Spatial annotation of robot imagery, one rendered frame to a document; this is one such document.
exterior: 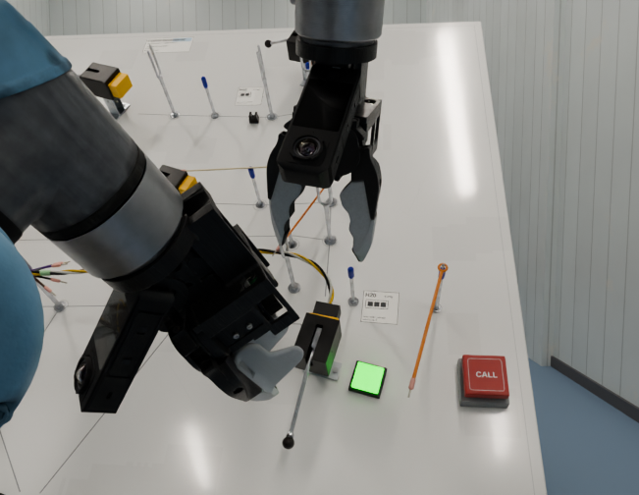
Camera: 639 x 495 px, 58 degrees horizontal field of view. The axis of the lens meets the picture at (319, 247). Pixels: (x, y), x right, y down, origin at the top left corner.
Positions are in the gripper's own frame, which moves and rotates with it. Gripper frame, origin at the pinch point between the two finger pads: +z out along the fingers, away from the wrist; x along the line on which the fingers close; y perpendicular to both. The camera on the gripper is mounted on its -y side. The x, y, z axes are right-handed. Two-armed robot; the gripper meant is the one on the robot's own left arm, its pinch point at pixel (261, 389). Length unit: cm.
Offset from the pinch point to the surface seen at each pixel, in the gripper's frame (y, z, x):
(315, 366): 3.3, 13.1, 8.7
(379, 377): 8.4, 21.2, 7.9
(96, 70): -3, -7, 72
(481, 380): 18.2, 23.0, 0.9
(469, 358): 18.7, 22.4, 3.7
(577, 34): 247, 220, 275
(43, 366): -28.1, 7.2, 29.8
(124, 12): -25, 221, 924
